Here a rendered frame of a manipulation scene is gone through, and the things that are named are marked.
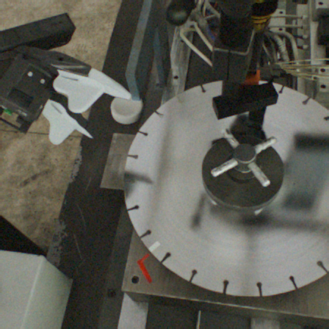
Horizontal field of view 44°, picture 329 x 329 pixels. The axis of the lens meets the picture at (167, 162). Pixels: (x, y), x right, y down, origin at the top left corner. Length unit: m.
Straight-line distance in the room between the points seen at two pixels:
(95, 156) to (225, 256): 0.41
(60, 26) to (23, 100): 0.12
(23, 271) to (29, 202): 1.12
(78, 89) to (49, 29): 0.11
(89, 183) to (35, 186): 0.95
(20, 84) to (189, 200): 0.26
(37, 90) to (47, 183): 1.24
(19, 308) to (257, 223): 0.34
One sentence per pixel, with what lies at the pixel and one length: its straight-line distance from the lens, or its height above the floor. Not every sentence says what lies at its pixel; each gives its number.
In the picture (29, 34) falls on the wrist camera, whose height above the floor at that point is 1.10.
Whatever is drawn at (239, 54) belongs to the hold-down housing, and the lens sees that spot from 0.46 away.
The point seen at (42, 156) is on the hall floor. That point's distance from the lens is 1.82.
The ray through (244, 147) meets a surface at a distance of 0.53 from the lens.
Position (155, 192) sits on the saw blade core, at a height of 0.95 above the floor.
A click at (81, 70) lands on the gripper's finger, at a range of 0.50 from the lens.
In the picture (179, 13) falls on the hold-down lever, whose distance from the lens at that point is 0.36.
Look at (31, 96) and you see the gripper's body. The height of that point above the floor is 1.09.
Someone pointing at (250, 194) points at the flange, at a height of 0.96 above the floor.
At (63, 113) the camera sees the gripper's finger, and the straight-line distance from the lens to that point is 0.60.
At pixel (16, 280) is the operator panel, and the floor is 0.90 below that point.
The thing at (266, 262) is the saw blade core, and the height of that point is 0.95.
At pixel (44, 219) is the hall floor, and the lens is 1.68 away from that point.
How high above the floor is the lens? 1.46
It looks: 61 degrees down
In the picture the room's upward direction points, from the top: 10 degrees counter-clockwise
